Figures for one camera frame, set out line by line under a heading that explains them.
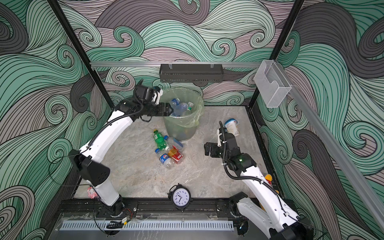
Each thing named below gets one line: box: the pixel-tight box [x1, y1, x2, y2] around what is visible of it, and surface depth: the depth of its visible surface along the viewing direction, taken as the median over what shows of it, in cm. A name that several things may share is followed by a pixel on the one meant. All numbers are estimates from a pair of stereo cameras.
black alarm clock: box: [167, 183, 193, 213], surface depth 76 cm
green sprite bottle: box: [153, 130, 167, 150], surface depth 97 cm
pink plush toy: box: [87, 187, 98, 199], surface depth 77 cm
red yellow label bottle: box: [167, 145, 184, 165], surface depth 90 cm
